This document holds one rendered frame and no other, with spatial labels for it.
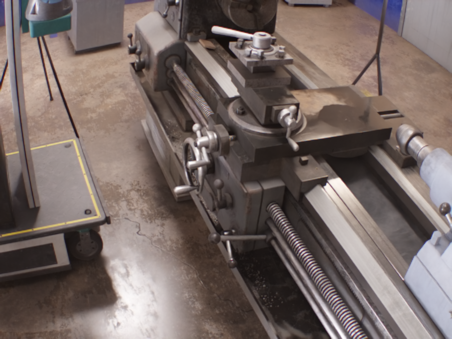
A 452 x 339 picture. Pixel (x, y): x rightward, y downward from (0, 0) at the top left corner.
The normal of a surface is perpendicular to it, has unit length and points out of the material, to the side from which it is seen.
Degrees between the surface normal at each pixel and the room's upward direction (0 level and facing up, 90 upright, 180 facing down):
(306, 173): 0
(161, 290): 0
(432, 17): 90
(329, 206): 36
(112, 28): 90
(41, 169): 0
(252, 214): 90
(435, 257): 62
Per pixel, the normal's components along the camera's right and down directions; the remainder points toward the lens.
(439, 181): -0.92, 0.10
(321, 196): -0.48, -0.57
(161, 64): 0.36, 0.57
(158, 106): 0.07, -0.81
